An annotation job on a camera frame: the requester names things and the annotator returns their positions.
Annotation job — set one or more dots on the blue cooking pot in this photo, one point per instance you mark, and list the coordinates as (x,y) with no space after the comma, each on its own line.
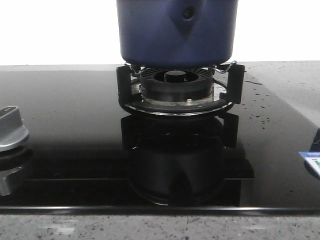
(176,33)

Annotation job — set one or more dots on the black pot support grate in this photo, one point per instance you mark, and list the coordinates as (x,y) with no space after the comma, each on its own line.
(227,88)

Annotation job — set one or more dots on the black gas burner head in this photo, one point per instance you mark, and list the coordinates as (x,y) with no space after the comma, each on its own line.
(176,85)

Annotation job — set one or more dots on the black glass stove top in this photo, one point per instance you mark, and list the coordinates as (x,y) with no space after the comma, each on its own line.
(86,155)

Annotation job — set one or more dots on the silver stove control knob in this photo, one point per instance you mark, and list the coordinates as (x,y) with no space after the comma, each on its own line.
(13,133)

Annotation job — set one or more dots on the blue energy label sticker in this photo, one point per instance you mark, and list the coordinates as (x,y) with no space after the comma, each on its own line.
(311,162)

